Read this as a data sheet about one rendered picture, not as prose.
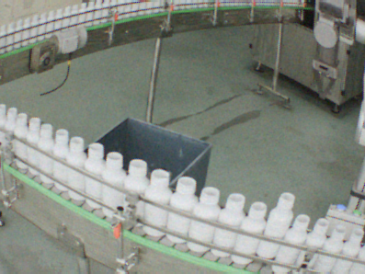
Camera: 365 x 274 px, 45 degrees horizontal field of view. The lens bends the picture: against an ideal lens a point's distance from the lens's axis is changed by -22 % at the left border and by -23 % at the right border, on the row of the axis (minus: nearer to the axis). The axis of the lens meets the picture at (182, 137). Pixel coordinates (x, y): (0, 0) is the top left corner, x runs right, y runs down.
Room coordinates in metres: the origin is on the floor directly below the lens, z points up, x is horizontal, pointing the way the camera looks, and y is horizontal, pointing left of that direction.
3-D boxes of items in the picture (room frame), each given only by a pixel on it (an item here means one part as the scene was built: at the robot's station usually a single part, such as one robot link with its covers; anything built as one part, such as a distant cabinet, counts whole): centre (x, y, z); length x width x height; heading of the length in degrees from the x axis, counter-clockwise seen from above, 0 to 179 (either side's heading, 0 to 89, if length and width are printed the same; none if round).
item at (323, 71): (1.04, -0.31, 1.44); 0.07 x 0.07 x 0.09; 69
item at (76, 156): (1.10, 0.25, 1.08); 0.06 x 0.06 x 0.17
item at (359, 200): (1.41, -0.70, 0.74); 0.11 x 0.11 x 0.40; 68
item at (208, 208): (0.97, -0.07, 1.08); 0.06 x 0.06 x 0.17
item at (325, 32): (1.00, -0.29, 1.61); 0.12 x 0.09 x 0.12; 158
